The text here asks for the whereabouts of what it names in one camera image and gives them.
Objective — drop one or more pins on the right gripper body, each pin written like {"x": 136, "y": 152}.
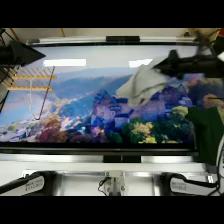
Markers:
{"x": 170, "y": 67}

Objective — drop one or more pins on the white garment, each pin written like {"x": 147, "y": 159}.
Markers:
{"x": 143, "y": 83}

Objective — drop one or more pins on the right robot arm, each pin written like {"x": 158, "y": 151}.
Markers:
{"x": 203, "y": 66}

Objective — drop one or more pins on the dark green garment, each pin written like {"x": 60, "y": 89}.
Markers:
{"x": 208, "y": 133}

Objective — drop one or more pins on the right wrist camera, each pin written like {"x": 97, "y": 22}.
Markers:
{"x": 174, "y": 55}

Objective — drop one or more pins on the silver frame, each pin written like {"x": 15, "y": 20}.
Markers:
{"x": 80, "y": 181}

